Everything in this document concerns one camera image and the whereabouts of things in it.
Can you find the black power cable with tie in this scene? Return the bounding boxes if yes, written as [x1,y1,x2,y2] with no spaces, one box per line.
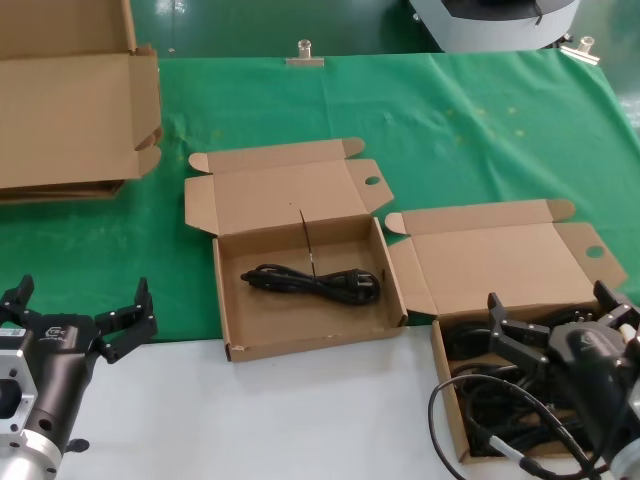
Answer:
[239,208,382,307]

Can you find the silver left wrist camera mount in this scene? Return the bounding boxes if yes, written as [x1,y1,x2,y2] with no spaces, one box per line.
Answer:
[0,347,39,437]

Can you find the large open cardboard box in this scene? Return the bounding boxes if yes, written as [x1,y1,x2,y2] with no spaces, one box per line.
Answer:
[0,0,164,190]

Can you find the small open cardboard box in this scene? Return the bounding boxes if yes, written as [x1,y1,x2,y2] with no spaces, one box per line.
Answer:
[383,198,629,465]
[183,137,409,362]

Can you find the grey machine base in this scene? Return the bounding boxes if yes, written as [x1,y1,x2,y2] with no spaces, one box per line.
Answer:
[407,0,581,54]

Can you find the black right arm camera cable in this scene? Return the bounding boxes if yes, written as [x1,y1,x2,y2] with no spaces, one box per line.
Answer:
[427,374,617,480]

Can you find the metal binder clip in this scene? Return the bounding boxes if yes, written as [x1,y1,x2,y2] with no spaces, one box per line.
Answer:
[559,35,601,65]
[285,39,326,68]

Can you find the green tablecloth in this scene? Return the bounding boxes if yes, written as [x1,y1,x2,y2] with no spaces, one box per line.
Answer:
[0,49,640,346]

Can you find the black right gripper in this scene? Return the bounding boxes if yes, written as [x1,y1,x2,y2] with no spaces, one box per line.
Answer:
[487,279,640,451]

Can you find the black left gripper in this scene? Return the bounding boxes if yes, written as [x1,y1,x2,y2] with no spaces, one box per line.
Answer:
[0,273,159,449]

